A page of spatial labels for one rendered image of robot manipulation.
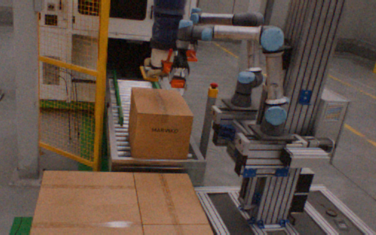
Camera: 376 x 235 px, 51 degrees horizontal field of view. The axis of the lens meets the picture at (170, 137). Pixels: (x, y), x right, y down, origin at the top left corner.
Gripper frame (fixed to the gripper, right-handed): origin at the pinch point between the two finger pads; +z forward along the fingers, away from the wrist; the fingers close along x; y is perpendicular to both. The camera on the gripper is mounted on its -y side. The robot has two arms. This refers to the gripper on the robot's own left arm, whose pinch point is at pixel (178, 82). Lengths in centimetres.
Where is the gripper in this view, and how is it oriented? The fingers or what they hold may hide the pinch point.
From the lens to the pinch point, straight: 237.5
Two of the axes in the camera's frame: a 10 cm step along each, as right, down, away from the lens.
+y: -1.4, -4.1, 9.0
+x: -9.8, -0.6, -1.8
